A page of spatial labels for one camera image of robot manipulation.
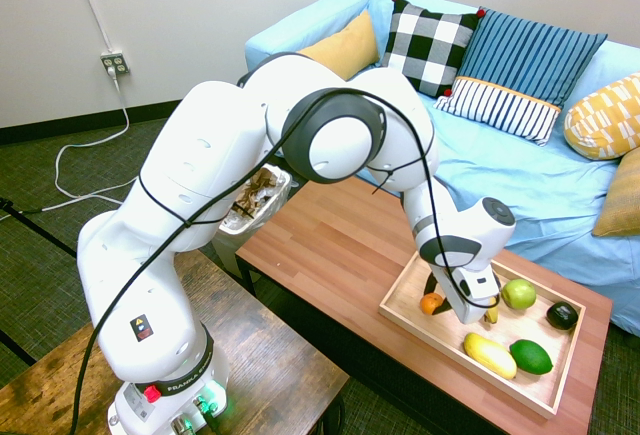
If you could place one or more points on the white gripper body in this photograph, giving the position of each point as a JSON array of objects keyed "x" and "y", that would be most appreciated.
[{"x": 475, "y": 300}]

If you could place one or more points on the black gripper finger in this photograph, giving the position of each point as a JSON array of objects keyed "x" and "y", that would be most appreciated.
[
  {"x": 430, "y": 285},
  {"x": 444, "y": 308}
]

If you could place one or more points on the orange tangerine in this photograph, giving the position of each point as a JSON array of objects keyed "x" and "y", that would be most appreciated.
[{"x": 429, "y": 306}]

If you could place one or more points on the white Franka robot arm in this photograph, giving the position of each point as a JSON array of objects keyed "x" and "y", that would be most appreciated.
[{"x": 200, "y": 180}]

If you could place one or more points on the light wooden tray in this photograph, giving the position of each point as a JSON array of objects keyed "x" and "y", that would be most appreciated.
[{"x": 425, "y": 337}]

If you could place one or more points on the yellow banana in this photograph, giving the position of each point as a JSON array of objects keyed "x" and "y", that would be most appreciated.
[{"x": 492, "y": 316}]

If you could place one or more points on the green apple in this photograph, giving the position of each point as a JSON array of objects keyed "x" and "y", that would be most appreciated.
[{"x": 518, "y": 294}]

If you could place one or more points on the green lime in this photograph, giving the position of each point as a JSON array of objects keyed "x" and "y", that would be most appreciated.
[{"x": 531, "y": 356}]

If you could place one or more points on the dark avocado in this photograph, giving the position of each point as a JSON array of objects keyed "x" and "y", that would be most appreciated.
[{"x": 564, "y": 315}]

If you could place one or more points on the reddish wooden coffee table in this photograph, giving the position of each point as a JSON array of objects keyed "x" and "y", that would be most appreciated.
[{"x": 325, "y": 235}]

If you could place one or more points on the light blue sofa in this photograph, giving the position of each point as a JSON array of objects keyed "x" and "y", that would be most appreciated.
[{"x": 500, "y": 165}]

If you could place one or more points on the rustic dark wooden side table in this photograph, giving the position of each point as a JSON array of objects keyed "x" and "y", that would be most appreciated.
[{"x": 280, "y": 355}]

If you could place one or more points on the white trash bin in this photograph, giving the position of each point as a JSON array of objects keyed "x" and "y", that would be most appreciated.
[{"x": 274, "y": 202}]

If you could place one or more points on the mustard striped pillow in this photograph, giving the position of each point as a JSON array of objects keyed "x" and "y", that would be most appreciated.
[{"x": 622, "y": 195}]

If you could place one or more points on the white navy striped pillow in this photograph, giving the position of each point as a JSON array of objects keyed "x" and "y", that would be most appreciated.
[{"x": 500, "y": 105}]

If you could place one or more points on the crumpled brown paper bag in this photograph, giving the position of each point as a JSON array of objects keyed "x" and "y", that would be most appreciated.
[{"x": 250, "y": 195}]

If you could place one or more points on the yellow patterned bolster pillow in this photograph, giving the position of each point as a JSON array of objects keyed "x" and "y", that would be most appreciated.
[{"x": 605, "y": 115}]

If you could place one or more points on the black white checkered pillow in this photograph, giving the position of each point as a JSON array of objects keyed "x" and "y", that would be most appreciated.
[{"x": 425, "y": 40}]

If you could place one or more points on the plain mustard pillow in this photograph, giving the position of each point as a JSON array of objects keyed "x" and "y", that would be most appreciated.
[{"x": 350, "y": 45}]

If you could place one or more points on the blue striped pillow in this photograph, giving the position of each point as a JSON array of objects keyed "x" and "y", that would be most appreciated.
[{"x": 525, "y": 50}]

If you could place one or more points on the wall power outlet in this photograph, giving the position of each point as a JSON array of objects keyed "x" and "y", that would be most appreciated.
[{"x": 116, "y": 62}]

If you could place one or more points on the black camera tripod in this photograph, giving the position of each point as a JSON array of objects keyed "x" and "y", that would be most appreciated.
[{"x": 40, "y": 230}]

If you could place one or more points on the white wall conduit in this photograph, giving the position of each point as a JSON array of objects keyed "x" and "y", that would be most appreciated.
[{"x": 90, "y": 5}]

